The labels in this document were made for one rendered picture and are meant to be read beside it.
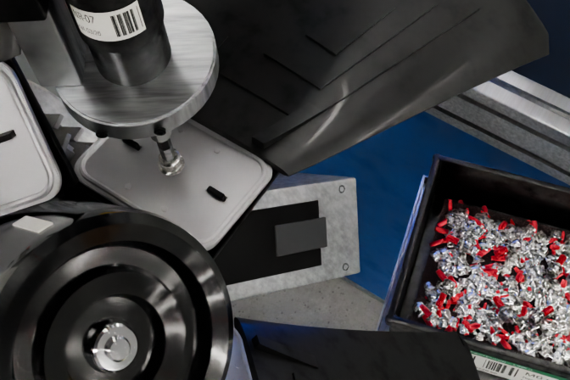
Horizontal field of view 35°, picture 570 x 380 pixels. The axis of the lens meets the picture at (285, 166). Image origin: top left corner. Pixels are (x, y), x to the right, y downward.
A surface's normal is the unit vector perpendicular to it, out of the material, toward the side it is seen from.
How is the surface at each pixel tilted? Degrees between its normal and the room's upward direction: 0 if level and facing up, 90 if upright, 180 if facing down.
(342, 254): 50
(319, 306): 0
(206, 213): 7
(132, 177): 7
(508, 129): 90
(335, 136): 17
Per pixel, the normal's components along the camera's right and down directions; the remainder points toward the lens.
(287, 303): -0.06, -0.48
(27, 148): -0.20, 0.31
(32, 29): 0.02, 0.87
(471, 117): -0.56, 0.74
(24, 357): 0.59, 0.04
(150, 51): 0.67, 0.63
